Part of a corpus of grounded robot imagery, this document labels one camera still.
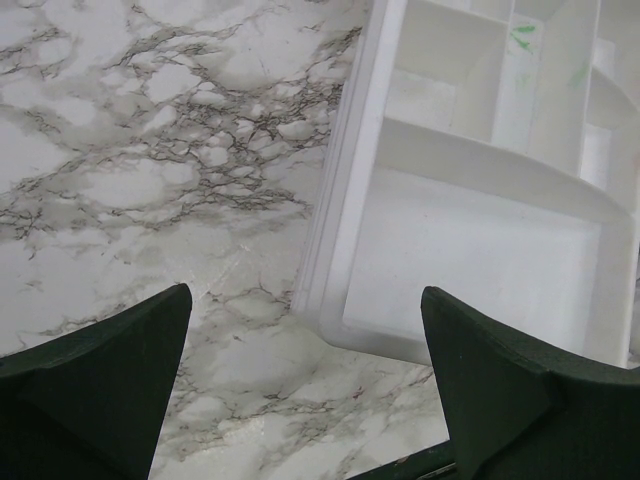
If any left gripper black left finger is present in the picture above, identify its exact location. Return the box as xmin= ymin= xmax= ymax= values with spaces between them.
xmin=1 ymin=284 xmax=192 ymax=479

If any white plastic drawer organizer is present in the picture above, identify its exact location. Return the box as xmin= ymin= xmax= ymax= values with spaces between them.
xmin=291 ymin=1 xmax=639 ymax=366

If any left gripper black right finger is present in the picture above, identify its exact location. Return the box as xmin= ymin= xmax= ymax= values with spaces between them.
xmin=421 ymin=287 xmax=639 ymax=479

